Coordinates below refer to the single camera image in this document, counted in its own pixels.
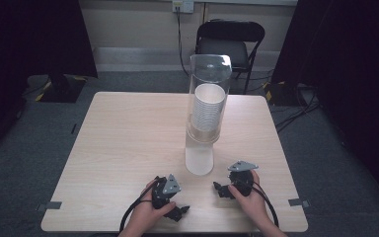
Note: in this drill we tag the stack of white paper cups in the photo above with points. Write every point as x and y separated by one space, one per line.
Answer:
209 108

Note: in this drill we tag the grey tape strip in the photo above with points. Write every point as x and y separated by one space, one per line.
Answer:
49 206
298 202

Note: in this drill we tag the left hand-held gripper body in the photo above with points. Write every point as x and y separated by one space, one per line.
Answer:
164 195

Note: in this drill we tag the white wall socket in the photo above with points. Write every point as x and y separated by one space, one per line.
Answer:
183 5

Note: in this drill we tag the clear cup dispenser tube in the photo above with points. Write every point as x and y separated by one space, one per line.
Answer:
200 154

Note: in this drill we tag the person's right hand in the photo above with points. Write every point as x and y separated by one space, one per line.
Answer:
250 205

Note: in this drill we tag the person's left hand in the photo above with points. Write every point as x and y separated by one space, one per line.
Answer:
148 212

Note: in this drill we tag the black folding chair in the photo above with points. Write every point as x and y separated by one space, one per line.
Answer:
225 49

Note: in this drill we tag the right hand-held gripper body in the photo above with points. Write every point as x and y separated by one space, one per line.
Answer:
242 179

